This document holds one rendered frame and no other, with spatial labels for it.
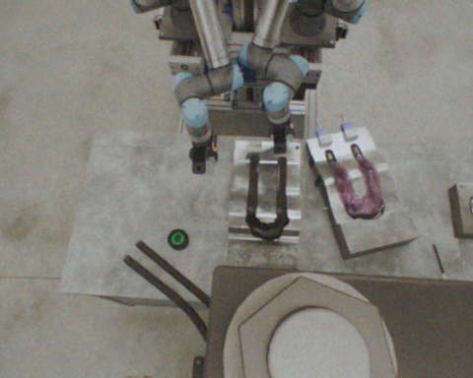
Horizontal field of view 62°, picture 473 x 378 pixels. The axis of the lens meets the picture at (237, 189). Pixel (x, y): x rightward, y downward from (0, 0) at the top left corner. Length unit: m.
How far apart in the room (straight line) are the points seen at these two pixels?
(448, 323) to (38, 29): 3.45
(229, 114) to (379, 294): 2.22
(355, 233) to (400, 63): 1.87
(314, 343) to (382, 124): 2.61
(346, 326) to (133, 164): 1.54
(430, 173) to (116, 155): 1.31
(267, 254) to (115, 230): 0.61
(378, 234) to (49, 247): 1.90
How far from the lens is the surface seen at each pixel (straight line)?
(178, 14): 1.72
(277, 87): 1.24
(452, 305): 0.32
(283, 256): 1.47
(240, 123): 2.44
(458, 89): 3.16
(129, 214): 1.64
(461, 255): 1.72
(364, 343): 0.25
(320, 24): 1.72
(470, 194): 1.74
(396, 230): 1.53
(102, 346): 2.43
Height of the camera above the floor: 2.29
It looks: 68 degrees down
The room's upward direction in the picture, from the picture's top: 5 degrees counter-clockwise
